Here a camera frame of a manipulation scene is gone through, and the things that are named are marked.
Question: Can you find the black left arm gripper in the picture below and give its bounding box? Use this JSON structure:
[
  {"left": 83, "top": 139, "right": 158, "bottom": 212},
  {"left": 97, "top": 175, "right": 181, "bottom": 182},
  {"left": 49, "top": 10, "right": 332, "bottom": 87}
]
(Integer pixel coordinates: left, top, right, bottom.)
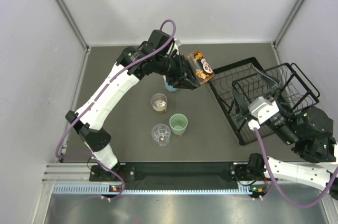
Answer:
[{"left": 153, "top": 52, "right": 197, "bottom": 89}]

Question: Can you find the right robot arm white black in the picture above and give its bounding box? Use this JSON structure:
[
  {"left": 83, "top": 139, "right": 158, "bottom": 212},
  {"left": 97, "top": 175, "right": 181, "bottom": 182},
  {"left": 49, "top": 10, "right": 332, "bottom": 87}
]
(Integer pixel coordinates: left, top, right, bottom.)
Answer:
[{"left": 232, "top": 63, "right": 337, "bottom": 198}]

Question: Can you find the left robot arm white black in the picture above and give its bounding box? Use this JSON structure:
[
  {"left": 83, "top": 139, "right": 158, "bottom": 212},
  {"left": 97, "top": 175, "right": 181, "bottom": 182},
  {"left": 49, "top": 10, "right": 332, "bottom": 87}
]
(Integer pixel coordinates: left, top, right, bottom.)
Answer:
[{"left": 65, "top": 30, "right": 199, "bottom": 180}]

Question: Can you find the light blue ceramic mug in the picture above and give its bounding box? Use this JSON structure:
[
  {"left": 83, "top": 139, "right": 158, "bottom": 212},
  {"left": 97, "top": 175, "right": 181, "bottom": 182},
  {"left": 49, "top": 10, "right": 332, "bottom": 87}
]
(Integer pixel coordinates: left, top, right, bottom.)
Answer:
[{"left": 163, "top": 76, "right": 178, "bottom": 92}]

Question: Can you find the steel tumbler with cork base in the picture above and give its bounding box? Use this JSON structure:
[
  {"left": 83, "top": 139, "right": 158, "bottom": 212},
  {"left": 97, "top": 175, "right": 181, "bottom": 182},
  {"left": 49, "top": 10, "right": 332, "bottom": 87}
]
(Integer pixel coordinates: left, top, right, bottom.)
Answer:
[{"left": 151, "top": 94, "right": 167, "bottom": 114}]

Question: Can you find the mint green cup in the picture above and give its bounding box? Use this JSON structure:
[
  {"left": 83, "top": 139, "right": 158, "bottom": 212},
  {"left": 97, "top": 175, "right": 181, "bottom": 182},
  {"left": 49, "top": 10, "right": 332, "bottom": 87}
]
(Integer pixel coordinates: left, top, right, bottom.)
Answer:
[{"left": 169, "top": 114, "right": 188, "bottom": 136}]

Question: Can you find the clear plastic glass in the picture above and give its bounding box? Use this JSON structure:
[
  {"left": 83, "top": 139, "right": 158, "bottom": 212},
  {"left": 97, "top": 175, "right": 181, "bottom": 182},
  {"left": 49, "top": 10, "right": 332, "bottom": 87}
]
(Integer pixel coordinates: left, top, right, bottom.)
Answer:
[{"left": 151, "top": 124, "right": 171, "bottom": 146}]

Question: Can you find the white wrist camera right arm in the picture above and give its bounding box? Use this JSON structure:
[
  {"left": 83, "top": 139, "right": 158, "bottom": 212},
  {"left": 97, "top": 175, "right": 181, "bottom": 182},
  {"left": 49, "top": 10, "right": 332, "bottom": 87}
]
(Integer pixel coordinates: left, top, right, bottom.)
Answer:
[{"left": 248, "top": 97, "right": 279, "bottom": 131}]

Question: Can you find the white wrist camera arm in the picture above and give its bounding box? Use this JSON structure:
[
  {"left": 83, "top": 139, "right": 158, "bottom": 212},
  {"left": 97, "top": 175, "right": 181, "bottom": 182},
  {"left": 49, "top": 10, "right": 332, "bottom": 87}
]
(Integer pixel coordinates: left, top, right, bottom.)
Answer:
[
  {"left": 248, "top": 97, "right": 279, "bottom": 131},
  {"left": 174, "top": 39, "right": 182, "bottom": 48}
]

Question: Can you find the black wire dish rack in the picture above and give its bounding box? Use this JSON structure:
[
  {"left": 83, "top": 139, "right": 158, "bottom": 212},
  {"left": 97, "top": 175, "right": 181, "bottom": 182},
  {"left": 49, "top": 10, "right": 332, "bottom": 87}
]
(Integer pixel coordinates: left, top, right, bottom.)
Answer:
[{"left": 208, "top": 57, "right": 320, "bottom": 146}]

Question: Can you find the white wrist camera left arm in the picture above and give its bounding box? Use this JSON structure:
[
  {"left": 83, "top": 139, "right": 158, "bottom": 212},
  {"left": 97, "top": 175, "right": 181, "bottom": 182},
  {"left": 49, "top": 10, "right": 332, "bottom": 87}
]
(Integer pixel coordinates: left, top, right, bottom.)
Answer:
[{"left": 174, "top": 39, "right": 182, "bottom": 48}]

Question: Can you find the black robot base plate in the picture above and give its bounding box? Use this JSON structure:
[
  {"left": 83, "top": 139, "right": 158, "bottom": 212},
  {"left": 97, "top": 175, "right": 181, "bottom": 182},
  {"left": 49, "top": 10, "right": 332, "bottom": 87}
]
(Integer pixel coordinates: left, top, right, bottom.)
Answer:
[{"left": 89, "top": 161, "right": 278, "bottom": 190}]

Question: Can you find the grey slotted cable duct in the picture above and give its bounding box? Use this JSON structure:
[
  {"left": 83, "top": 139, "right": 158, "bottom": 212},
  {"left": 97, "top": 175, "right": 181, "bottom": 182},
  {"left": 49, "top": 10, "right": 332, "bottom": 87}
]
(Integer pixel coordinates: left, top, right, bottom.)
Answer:
[{"left": 52, "top": 183, "right": 267, "bottom": 195}]

